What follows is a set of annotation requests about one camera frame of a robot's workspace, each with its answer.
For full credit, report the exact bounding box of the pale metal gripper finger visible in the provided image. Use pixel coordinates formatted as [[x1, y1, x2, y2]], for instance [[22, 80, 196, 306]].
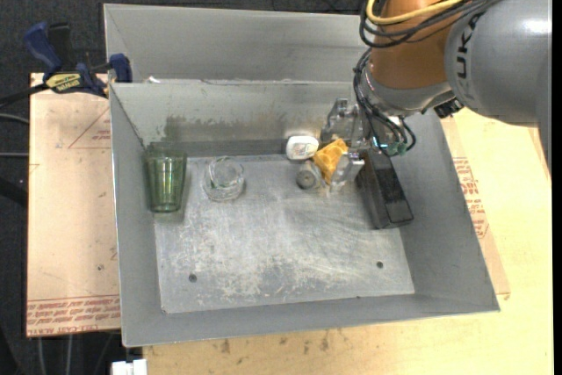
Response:
[[329, 154, 366, 193]]

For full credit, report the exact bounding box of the brown cardboard board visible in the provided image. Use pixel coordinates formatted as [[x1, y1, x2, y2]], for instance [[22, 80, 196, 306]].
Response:
[[25, 72, 513, 339]]

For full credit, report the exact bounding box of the grey metal bin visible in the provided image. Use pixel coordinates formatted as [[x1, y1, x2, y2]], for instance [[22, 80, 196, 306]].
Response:
[[103, 3, 501, 349]]

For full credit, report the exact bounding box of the clear glass jar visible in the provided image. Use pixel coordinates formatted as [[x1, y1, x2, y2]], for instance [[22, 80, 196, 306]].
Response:
[[202, 155, 246, 203]]

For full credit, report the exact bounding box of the green clear cup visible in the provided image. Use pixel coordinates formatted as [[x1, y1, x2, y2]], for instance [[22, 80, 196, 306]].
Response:
[[145, 150, 189, 214]]

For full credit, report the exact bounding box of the dark green flat block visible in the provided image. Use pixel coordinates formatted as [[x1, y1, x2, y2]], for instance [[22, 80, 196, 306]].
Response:
[[355, 150, 415, 230]]

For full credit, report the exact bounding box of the small grey cylinder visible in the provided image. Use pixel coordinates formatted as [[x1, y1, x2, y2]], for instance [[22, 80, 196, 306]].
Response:
[[295, 163, 322, 191]]

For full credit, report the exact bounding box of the white small packet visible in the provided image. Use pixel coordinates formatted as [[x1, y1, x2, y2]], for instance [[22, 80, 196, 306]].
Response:
[[285, 135, 320, 163]]

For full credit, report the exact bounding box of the yellow sponge piece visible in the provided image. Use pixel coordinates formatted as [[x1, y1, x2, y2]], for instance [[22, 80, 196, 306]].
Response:
[[313, 138, 349, 186]]

